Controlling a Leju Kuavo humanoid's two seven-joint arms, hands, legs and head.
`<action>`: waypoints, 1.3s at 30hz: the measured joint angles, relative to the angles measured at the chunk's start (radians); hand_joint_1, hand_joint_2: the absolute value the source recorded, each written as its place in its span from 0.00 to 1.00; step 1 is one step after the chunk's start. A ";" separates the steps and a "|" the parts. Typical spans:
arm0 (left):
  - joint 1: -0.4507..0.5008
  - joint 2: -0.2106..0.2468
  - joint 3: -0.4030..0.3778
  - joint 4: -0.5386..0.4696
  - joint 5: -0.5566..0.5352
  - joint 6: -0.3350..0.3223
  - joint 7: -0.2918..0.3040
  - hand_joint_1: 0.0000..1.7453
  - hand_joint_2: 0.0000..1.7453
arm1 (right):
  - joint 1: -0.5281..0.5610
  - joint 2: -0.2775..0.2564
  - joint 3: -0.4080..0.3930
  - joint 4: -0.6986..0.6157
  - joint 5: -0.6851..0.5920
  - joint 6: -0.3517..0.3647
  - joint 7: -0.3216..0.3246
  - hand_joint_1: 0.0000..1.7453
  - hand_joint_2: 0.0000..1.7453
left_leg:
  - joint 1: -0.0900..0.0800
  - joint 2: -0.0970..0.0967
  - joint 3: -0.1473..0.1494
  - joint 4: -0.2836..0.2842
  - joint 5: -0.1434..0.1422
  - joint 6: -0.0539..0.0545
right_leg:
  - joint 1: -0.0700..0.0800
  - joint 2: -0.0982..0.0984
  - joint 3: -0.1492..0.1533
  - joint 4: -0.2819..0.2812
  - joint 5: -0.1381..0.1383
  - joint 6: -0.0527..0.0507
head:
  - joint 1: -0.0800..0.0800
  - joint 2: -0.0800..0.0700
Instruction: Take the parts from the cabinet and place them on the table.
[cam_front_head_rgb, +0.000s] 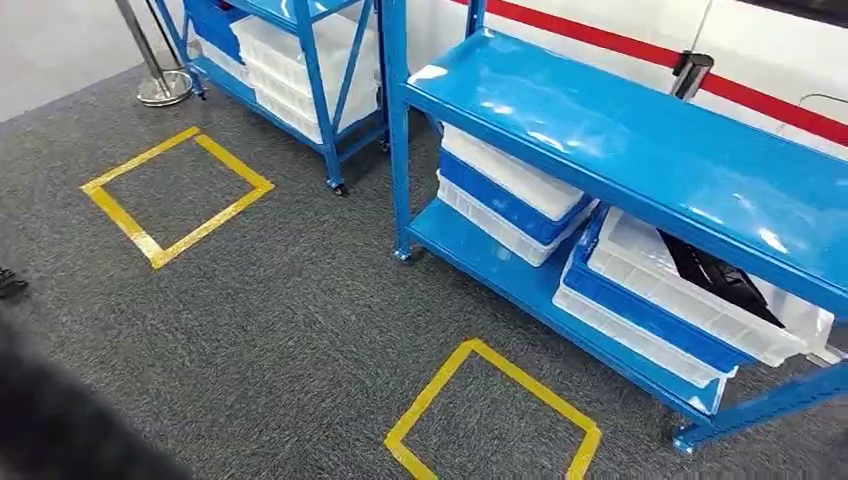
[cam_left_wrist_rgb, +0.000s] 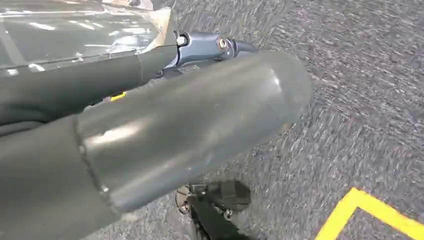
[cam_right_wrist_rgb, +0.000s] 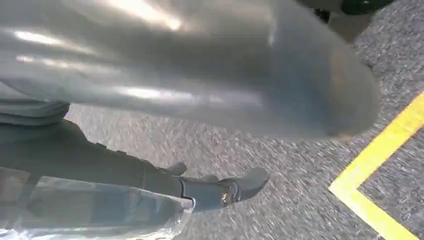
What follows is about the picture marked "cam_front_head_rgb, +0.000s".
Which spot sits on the white plastic bin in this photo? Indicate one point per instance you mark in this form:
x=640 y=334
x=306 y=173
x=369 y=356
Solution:
x=662 y=291
x=629 y=341
x=503 y=175
x=225 y=66
x=278 y=46
x=285 y=109
x=484 y=224

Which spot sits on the yellow floor tape square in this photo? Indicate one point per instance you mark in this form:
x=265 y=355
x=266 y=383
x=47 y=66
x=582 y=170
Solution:
x=157 y=257
x=430 y=394

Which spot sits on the blue metal shelf rack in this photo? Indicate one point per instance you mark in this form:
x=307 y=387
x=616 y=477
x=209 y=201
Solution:
x=316 y=86
x=629 y=132

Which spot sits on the red barrier belt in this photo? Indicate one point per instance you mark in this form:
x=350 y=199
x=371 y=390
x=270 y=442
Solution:
x=583 y=38
x=782 y=114

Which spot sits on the black shoe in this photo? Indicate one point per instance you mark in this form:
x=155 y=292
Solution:
x=10 y=285

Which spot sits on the black topped barrier post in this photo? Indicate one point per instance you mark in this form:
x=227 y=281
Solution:
x=691 y=73

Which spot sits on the chrome barrier post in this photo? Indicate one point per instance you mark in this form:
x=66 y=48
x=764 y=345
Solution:
x=142 y=46

